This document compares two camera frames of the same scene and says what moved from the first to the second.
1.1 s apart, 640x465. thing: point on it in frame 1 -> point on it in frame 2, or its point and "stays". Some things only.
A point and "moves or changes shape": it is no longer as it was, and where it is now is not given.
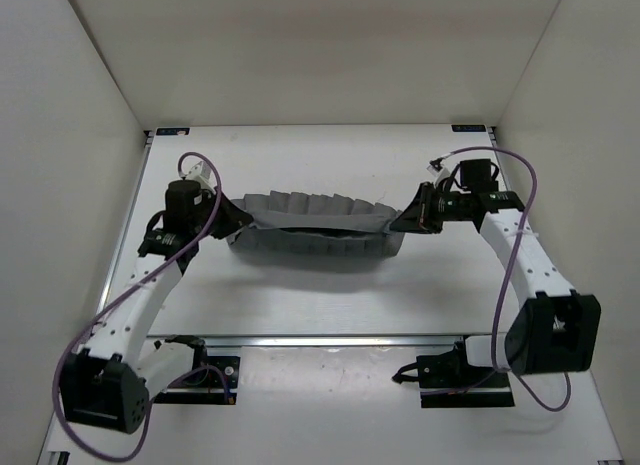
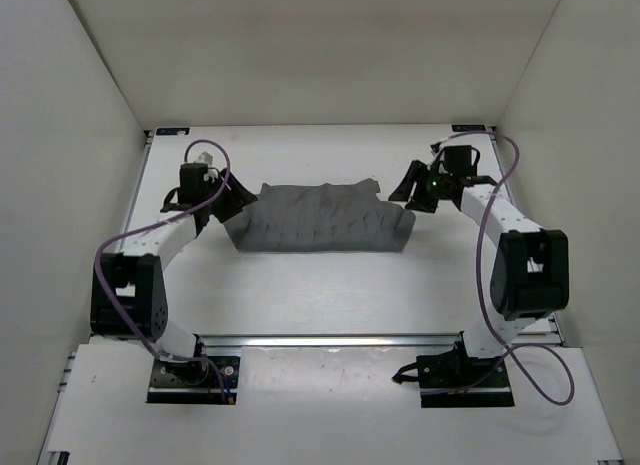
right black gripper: x=419 y=215 -> x=404 y=192
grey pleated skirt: x=316 y=225 moves or changes shape
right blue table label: x=468 y=128 stays
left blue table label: x=173 y=131 stays
